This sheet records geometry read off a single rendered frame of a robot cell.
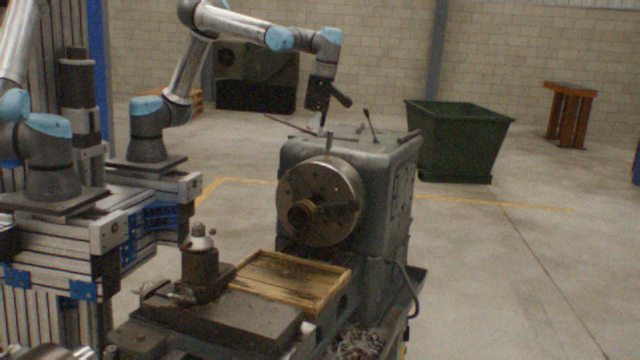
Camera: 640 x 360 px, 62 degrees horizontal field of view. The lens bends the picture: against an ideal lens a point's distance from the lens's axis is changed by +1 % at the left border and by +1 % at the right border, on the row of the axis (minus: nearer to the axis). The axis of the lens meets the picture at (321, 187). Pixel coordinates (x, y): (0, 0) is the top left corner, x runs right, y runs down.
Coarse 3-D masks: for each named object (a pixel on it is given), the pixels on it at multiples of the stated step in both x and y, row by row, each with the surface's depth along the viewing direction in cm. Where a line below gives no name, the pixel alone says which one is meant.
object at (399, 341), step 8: (400, 264) 213; (408, 280) 216; (408, 288) 218; (416, 296) 221; (416, 304) 225; (416, 312) 228; (408, 320) 250; (408, 328) 242; (400, 336) 240; (408, 336) 243; (392, 344) 237; (400, 344) 241; (392, 352) 238; (400, 352) 245
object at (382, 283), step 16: (288, 240) 216; (400, 240) 236; (320, 256) 210; (368, 256) 202; (384, 256) 211; (400, 256) 239; (368, 272) 203; (384, 272) 217; (400, 272) 242; (368, 288) 205; (384, 288) 222; (400, 288) 248; (368, 304) 207; (384, 304) 226; (352, 320) 211; (368, 320) 209
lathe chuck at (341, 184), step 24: (312, 168) 185; (336, 168) 183; (288, 192) 191; (312, 192) 187; (336, 192) 183; (360, 192) 187; (336, 216) 186; (360, 216) 189; (312, 240) 192; (336, 240) 188
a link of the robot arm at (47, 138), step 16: (16, 128) 146; (32, 128) 145; (48, 128) 146; (64, 128) 149; (16, 144) 146; (32, 144) 146; (48, 144) 147; (64, 144) 150; (32, 160) 148; (48, 160) 148; (64, 160) 151
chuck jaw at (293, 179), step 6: (294, 168) 188; (294, 174) 184; (300, 174) 187; (288, 180) 185; (294, 180) 184; (300, 180) 185; (294, 186) 185; (300, 186) 183; (306, 186) 186; (294, 192) 183; (300, 192) 182; (306, 192) 184; (294, 198) 181; (300, 198) 180; (306, 198) 182
